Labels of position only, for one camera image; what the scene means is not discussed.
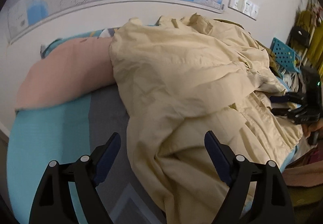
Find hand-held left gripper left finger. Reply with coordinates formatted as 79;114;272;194
29;132;122;224

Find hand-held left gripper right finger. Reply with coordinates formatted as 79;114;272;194
204;130;296;224

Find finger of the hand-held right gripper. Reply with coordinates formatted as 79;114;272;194
270;92;307;104
271;106;303;117

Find olive green garment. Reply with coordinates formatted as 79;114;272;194
254;39;278;76

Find cream large garment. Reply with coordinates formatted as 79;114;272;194
108;13;304;224

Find person's right forearm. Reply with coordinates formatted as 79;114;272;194
284;148;323;187

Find yellow hanging clothes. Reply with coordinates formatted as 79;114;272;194
295;9;323;77

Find person's right hand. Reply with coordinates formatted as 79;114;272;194
302;122;323;146

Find teal perforated plastic basket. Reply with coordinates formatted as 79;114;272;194
271;37;302;74

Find teal and grey bed sheet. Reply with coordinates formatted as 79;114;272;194
6;27;303;224

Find black handbag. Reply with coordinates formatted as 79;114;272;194
290;26;311;48

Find pink pillow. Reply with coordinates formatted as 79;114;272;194
15;36;119;111

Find white wall socket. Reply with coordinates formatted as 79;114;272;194
243;0;254;16
228;0;246;12

